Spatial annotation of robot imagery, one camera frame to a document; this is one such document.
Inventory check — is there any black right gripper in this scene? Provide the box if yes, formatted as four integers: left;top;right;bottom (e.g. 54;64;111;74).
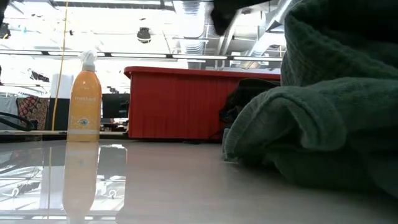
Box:
210;0;272;37

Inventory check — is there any black garment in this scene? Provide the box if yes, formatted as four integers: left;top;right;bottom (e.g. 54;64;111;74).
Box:
218;78;281;127

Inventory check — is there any dark green garment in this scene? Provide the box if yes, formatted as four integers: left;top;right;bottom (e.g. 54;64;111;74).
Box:
221;0;398;198

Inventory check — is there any red plastic laundry bin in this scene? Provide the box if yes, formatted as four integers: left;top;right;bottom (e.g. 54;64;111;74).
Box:
123;65;282;141

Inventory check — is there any ceiling light strip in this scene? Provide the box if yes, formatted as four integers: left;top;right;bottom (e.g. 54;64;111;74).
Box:
172;55;228;60
233;56;283;62
110;53;168;58

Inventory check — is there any black ceiling spotlight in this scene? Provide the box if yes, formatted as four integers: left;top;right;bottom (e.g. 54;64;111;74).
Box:
136;27;152;44
0;22;12;40

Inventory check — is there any black monitor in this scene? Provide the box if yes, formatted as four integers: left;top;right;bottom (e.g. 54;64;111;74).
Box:
101;93;131;119

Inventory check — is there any orange spray bottle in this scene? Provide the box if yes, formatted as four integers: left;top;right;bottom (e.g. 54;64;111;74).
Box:
66;50;103;143

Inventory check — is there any white column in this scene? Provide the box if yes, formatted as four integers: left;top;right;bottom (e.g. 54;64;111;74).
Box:
50;73;75;100

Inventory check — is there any white table mat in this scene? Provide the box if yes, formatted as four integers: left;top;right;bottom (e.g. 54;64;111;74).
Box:
0;138;398;224

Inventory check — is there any black cabinet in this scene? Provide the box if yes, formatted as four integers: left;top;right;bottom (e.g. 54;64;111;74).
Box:
45;98;72;131

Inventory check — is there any red patterned cloth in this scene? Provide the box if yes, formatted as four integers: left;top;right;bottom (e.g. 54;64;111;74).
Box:
16;95;50;131

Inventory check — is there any light wooden desk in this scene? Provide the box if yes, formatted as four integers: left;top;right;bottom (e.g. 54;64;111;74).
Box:
0;129;130;141

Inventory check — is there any grey fabric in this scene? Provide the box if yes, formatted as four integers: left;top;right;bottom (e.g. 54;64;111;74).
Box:
0;95;19;114

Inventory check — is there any ribbed silver duct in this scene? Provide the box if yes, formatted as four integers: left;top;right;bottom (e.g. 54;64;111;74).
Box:
177;0;206;55

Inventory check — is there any silver ventilation duct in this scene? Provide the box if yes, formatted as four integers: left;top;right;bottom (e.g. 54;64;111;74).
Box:
244;0;295;68

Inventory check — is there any yellow cable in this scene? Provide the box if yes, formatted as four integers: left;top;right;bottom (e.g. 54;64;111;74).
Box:
50;0;70;131

